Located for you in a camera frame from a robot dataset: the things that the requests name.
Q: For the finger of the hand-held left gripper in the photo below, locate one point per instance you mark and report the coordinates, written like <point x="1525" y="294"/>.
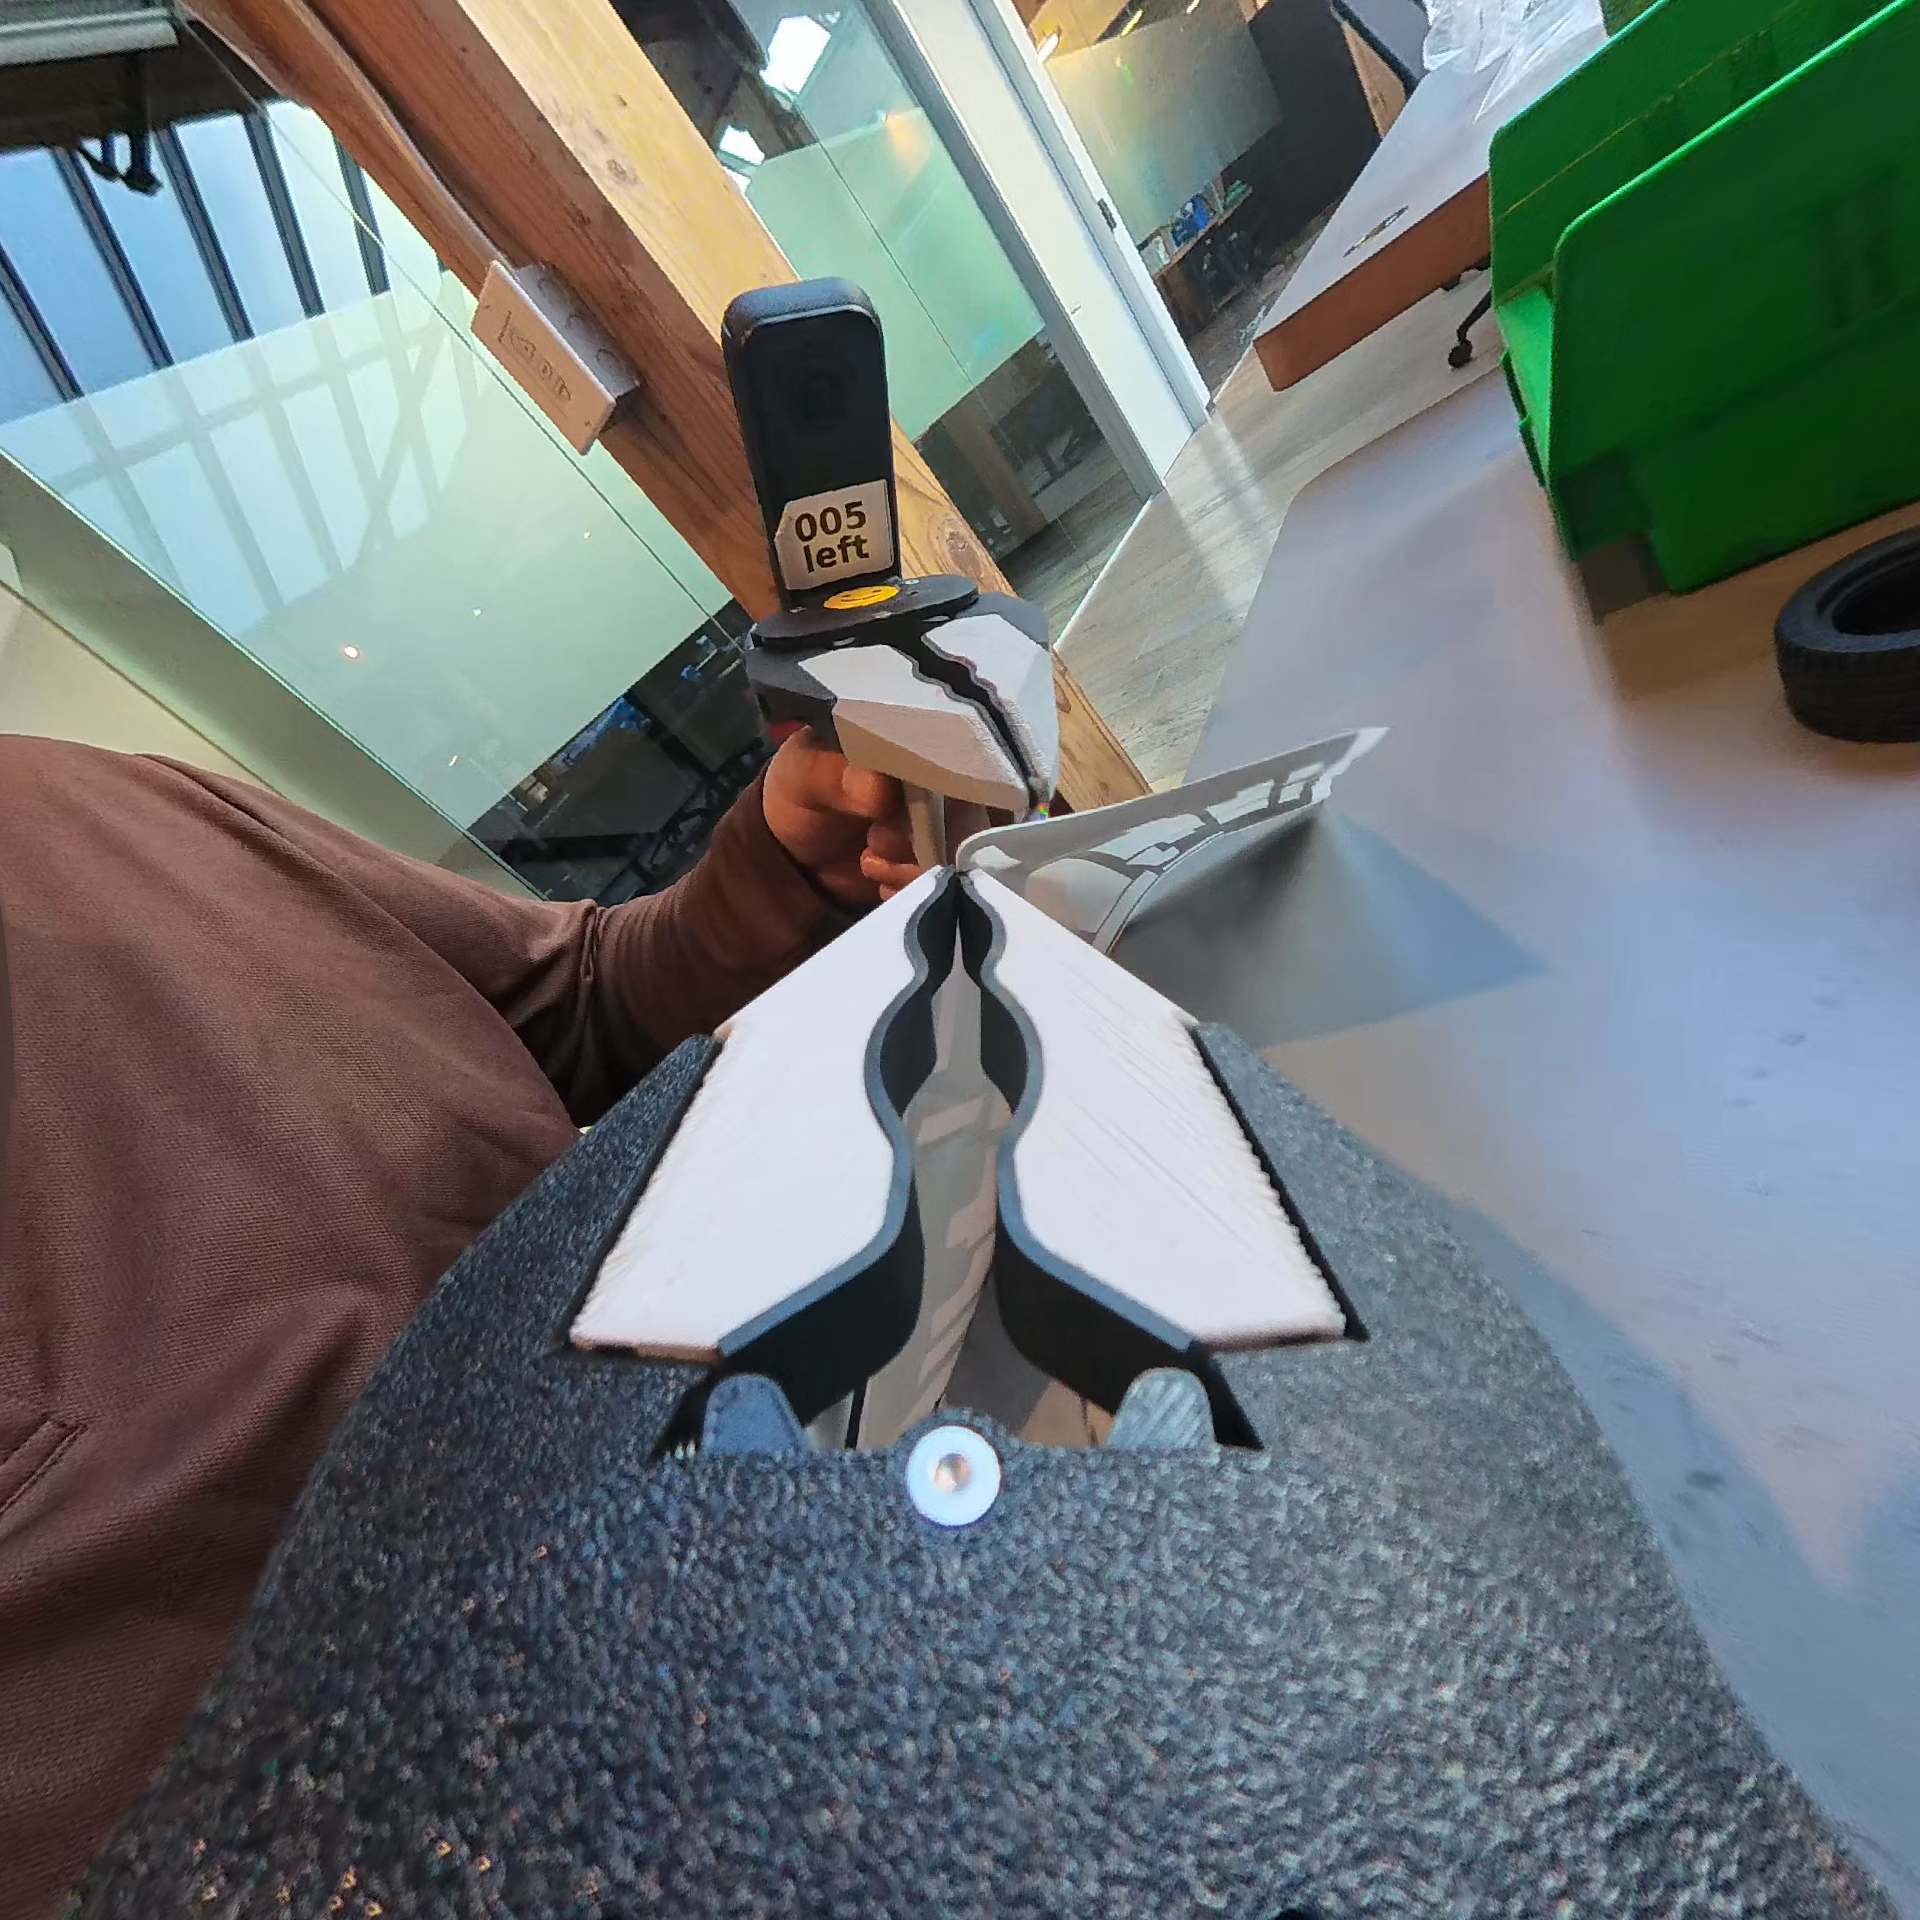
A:
<point x="1013" y="662"/>
<point x="916" y="721"/>

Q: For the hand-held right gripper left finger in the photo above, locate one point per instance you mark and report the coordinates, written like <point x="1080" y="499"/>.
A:
<point x="751" y="1186"/>

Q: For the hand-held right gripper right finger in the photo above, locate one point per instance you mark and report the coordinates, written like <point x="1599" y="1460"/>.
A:
<point x="1172" y="1186"/>

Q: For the holographic sticker sheet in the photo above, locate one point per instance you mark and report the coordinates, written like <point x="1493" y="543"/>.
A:
<point x="1141" y="839"/>

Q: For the person's left forearm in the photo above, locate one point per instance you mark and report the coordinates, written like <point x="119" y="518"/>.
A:
<point x="674" y="961"/>

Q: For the grey desk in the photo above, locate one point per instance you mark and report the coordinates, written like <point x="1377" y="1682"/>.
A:
<point x="1650" y="974"/>

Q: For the person's left hand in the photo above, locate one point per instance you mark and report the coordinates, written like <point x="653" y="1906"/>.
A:
<point x="832" y="826"/>

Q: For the grey socket box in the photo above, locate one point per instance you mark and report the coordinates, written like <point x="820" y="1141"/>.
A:
<point x="556" y="353"/>

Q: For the neighbouring grey table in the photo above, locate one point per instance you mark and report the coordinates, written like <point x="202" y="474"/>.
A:
<point x="1394" y="195"/>

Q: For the clear plastic bag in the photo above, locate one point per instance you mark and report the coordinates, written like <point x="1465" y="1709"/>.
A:
<point x="1500" y="30"/>

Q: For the green plastic bin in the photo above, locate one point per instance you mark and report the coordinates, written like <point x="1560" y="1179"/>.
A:
<point x="1724" y="300"/>

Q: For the black toy tyre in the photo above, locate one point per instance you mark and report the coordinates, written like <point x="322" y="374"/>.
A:
<point x="1845" y="662"/>

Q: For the wooden post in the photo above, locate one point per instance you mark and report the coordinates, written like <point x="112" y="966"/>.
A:
<point x="599" y="149"/>

